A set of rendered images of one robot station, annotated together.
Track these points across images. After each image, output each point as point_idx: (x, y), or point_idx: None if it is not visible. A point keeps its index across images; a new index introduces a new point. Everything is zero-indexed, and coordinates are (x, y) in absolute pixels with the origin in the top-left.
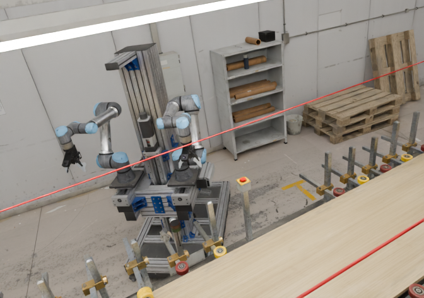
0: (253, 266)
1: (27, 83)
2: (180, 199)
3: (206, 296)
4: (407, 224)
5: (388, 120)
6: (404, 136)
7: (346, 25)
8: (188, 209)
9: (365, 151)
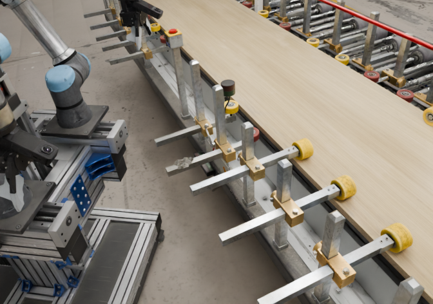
0: (255, 84)
1: None
2: (122, 133)
3: (292, 111)
4: (222, 19)
5: None
6: (22, 57)
7: None
8: (123, 151)
9: (20, 84)
